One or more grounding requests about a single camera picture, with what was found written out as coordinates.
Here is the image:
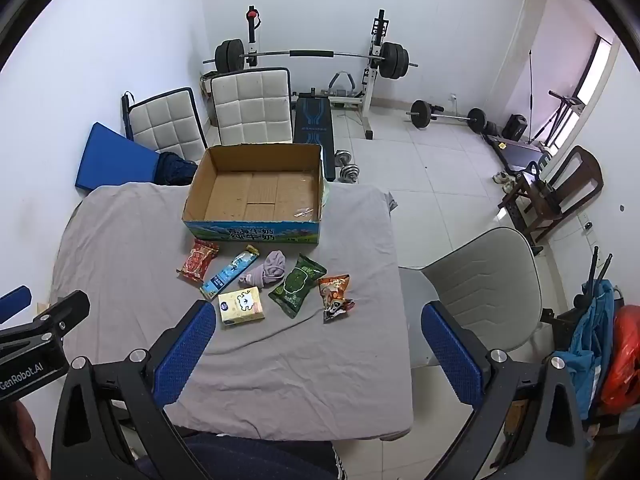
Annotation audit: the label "red snack packet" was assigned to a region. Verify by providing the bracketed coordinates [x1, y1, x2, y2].
[176, 239, 221, 287]

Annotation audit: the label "grey exercise handle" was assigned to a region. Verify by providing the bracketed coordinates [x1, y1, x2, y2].
[327, 71, 358, 98]

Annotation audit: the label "barbell with black plates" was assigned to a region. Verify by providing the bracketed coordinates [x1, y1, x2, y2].
[202, 39, 419, 81]

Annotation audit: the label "black weight bench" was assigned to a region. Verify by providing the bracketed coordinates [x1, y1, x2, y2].
[292, 95, 337, 181]

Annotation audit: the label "person's dark pants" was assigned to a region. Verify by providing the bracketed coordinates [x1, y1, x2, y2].
[135, 427, 348, 480]

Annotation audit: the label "dark wooden chair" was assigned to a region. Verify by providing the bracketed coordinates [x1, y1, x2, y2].
[497, 145, 604, 256]

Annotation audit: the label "long blue packet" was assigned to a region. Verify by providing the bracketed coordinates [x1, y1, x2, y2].
[199, 244, 261, 302]

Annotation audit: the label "window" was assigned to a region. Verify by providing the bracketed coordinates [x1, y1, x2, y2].
[572, 35, 616, 106]

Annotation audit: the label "black stand pole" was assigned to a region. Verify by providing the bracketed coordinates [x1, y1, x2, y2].
[524, 50, 539, 141]

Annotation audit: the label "dark blue garment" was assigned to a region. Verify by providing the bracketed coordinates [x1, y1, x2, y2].
[154, 151, 200, 188]

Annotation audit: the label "black treadmill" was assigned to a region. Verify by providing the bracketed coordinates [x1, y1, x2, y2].
[482, 90, 586, 171]

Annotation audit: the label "green snack packet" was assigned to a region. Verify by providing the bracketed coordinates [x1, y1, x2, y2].
[268, 254, 327, 320]

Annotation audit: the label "black speaker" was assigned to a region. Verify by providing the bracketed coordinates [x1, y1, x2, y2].
[502, 114, 528, 141]

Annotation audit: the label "grey table cloth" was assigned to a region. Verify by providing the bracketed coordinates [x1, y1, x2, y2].
[50, 182, 416, 443]

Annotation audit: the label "small barbell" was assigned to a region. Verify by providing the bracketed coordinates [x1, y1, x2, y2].
[406, 100, 488, 133]

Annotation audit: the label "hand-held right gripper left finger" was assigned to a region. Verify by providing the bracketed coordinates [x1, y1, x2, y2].
[51, 300, 217, 480]

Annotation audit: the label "yellow white tissue pack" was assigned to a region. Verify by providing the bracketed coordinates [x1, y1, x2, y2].
[218, 286, 267, 330]

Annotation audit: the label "grey office chair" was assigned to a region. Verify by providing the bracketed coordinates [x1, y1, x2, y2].
[400, 226, 543, 366]

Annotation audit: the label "white padded chair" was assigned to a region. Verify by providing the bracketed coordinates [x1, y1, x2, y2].
[209, 67, 294, 148]
[121, 87, 208, 163]

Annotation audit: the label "black poles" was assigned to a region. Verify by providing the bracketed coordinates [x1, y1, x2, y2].
[575, 246, 615, 311]

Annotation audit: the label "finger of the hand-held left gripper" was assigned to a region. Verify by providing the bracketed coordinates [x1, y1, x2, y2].
[0, 290, 91, 350]
[0, 286, 32, 325]

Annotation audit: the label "purple sock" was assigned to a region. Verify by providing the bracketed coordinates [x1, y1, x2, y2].
[238, 251, 288, 291]

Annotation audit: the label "white barbell rack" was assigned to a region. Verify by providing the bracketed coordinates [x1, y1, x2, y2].
[245, 6, 391, 141]

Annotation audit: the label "blue foam mat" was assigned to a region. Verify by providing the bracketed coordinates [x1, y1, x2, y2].
[75, 122, 161, 193]

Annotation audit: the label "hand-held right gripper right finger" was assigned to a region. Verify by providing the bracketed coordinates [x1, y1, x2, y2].
[421, 300, 586, 480]

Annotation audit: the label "cardboard box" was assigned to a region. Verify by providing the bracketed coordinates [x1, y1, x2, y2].
[181, 142, 326, 246]

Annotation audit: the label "blue jacket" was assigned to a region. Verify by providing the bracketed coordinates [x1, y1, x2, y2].
[555, 280, 621, 421]

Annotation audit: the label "person's left hand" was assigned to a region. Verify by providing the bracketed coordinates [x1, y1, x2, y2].
[0, 400, 52, 480]

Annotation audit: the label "orange plastic bag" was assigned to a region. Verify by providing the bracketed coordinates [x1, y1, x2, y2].
[600, 305, 640, 416]

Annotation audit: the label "orange snack packet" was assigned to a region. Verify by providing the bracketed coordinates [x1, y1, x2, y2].
[318, 274, 357, 323]

